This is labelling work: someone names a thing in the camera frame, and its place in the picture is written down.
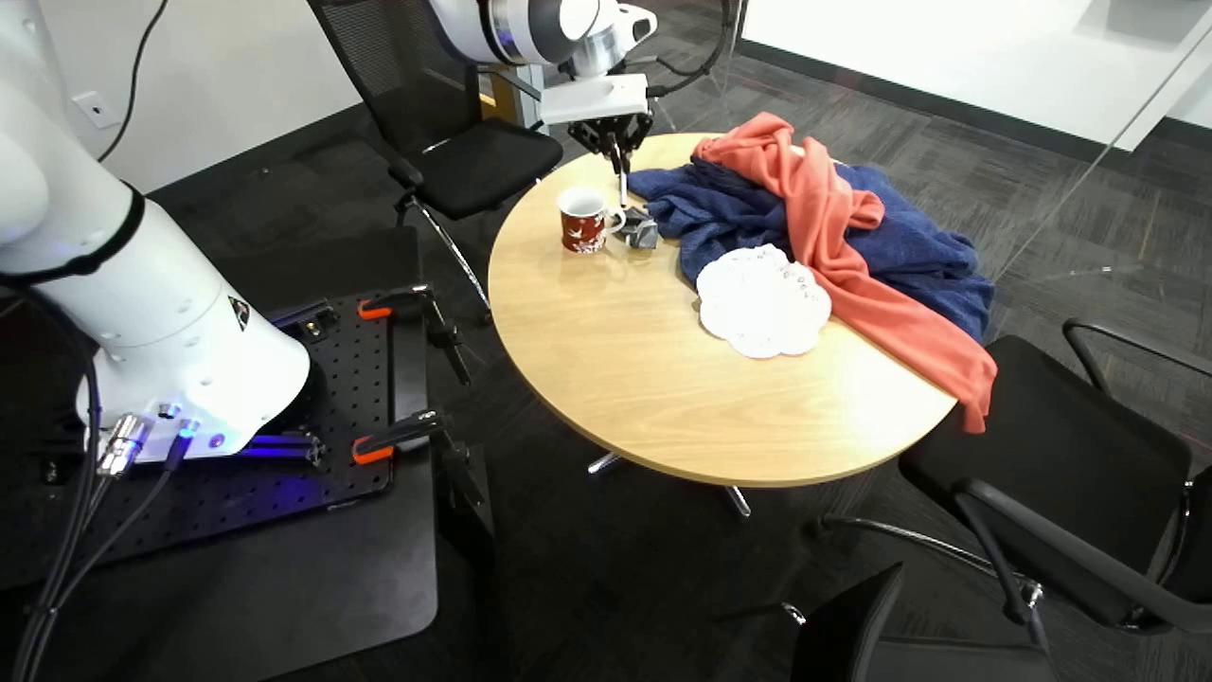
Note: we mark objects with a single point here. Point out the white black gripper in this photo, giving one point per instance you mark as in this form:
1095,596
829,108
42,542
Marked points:
590,101

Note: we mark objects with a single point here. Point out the red and white mug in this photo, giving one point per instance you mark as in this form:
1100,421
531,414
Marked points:
583,216

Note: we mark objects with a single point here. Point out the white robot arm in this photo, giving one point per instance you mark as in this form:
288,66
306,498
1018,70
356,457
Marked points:
184,368

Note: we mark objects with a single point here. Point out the navy blue cloth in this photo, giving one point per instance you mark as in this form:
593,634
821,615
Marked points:
711,214

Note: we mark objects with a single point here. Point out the black office chair right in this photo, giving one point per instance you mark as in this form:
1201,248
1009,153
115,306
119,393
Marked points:
427,108

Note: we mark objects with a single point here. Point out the black office chair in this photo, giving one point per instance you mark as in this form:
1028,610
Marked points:
1071,493
427,108

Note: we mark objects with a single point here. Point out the round wooden table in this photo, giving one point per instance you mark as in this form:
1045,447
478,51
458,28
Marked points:
612,342

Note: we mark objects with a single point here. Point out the white lace doily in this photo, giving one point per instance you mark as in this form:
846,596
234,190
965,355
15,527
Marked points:
763,306

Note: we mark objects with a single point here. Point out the orange cloth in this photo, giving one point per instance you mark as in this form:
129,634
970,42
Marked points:
821,210

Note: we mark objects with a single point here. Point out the orange black clamp upper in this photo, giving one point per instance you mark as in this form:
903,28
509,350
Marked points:
390,306

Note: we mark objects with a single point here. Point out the orange black clamp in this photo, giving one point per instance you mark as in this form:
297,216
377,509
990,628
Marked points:
394,437
390,306

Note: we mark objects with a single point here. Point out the orange black clamp lower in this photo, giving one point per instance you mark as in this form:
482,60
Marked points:
394,437

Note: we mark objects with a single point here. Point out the black chair back near table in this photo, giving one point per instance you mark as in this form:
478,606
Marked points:
840,638

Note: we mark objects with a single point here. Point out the black office chair far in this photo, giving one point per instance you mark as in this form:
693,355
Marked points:
1071,493

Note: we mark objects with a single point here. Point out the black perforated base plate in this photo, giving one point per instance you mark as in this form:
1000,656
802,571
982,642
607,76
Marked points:
322,454

